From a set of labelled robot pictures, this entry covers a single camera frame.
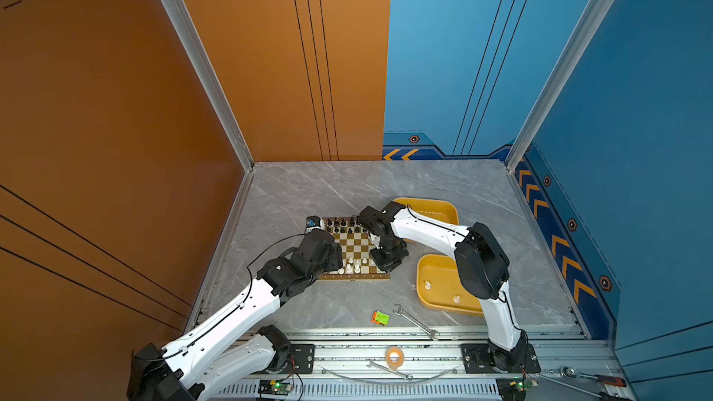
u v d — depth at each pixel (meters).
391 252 0.75
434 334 0.78
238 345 0.58
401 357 0.75
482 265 0.52
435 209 1.03
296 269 0.57
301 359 0.73
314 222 0.70
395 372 0.72
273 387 0.71
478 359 0.73
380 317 0.78
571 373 0.69
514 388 0.70
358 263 0.89
